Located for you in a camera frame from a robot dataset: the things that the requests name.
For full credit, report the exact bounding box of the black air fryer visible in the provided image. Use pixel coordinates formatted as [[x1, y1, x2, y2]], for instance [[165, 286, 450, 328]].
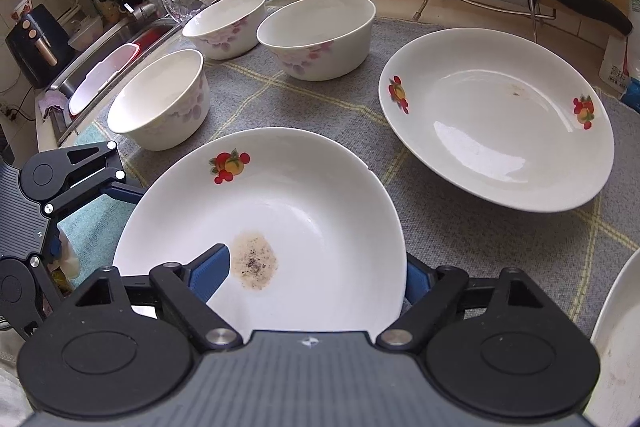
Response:
[[5, 4, 76, 89]]

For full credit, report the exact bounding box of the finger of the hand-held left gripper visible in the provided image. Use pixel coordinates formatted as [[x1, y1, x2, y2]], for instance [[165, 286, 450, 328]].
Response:
[[22, 227, 70, 340], [44, 141, 147, 214]]

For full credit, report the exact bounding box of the pink rag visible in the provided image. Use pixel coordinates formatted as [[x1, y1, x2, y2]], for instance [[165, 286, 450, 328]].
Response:
[[39, 90, 68, 120]]

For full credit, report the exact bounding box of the teal towel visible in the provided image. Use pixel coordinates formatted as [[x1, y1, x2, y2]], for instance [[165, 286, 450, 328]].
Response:
[[60, 122, 136, 278]]

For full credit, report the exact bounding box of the white cloth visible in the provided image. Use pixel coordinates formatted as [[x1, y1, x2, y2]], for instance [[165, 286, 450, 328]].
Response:
[[0, 322, 31, 427]]

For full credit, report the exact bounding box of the steel sink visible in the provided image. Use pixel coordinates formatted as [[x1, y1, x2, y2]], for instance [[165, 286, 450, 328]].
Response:
[[37, 14, 181, 143]]

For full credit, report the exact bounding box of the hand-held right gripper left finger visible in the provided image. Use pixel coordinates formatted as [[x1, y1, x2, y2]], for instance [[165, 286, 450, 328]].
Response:
[[75, 243, 241, 353]]

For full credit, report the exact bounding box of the white and blue salt bag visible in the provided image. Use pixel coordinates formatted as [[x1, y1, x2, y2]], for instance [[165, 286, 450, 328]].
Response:
[[597, 0, 640, 103]]

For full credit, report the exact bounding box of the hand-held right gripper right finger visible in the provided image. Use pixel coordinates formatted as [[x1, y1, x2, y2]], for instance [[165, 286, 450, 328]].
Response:
[[376, 253, 546, 350]]

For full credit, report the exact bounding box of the red and white basin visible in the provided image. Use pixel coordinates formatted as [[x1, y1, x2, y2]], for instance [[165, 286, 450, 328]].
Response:
[[67, 42, 141, 118]]

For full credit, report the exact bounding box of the grey checked mat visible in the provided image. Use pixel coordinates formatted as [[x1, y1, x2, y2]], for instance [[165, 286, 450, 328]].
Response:
[[92, 14, 640, 338]]

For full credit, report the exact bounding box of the white fruit print plate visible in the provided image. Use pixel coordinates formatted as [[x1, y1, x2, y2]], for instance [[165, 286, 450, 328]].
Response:
[[112, 127, 408, 340], [377, 27, 616, 213]]

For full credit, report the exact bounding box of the white plastic container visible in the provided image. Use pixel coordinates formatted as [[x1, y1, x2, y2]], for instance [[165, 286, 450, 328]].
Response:
[[67, 14, 103, 53]]

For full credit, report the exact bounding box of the white floral bowl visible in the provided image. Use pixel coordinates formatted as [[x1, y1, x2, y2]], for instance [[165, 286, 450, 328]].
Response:
[[256, 0, 376, 82], [106, 48, 210, 152], [181, 0, 267, 60]]

